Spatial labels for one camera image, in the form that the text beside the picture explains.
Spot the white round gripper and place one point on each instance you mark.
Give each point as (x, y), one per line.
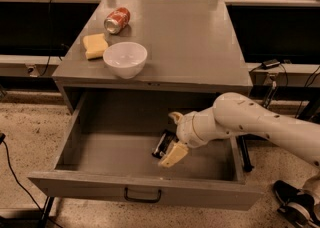
(185, 132)

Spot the black rxbar chocolate bar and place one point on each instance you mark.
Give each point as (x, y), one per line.
(166, 139)

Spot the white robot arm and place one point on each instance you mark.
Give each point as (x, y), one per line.
(233, 114)

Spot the grey open top drawer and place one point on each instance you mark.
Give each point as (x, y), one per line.
(102, 155)

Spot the grey cabinet table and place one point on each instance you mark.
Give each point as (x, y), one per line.
(193, 53)

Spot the white ceramic bowl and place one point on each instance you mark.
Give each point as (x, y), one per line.
(125, 59)

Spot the black power adapter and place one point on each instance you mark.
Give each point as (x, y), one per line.
(270, 64)

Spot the yellow sponge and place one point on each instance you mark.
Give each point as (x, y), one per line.
(94, 45)

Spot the red soda can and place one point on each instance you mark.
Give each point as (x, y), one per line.
(117, 20)

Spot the black sneaker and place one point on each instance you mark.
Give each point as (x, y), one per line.
(298, 206)

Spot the black drawer handle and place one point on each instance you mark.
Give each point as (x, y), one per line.
(142, 197)

